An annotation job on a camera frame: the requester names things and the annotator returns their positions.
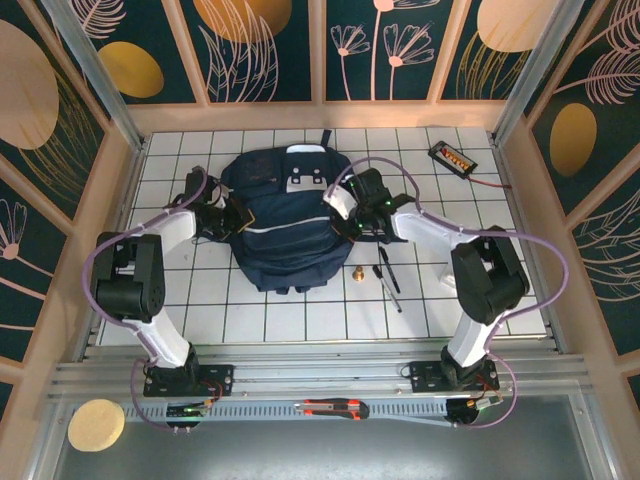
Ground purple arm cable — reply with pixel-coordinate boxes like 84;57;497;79
327;156;571;431
82;169;211;432

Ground thin red wire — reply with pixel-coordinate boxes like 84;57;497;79
468;174;514;191

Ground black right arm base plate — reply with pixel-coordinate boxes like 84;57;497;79
408;360;500;394

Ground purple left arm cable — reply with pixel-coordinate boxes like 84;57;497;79
82;169;211;432

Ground red and black utility knife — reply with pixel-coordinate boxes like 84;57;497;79
293;398;370;421

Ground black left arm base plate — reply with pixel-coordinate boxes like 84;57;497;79
143;363;235;399

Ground round cork disc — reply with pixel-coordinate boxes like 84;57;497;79
67;398;126;452

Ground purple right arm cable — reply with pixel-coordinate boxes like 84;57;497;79
327;156;571;431

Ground thin silver pen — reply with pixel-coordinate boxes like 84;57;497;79
371;263;404;314

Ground aluminium rail frame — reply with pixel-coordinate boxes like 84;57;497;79
47;342;599;401

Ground aluminium frame post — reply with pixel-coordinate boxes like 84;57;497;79
491;0;576;147
39;0;149;154

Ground navy blue backpack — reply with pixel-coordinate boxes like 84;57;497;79
219;128;409;295

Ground grey slotted cable duct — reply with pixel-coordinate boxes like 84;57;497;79
122;399;451;427

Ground black board with orange connectors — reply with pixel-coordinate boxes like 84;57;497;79
427;140;479;180

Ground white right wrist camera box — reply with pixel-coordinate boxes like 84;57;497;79
322;183;359;221

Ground black controller board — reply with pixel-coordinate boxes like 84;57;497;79
446;397;504;427
166;402;210;420

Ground black marker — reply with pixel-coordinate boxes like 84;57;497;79
377;244;401;295

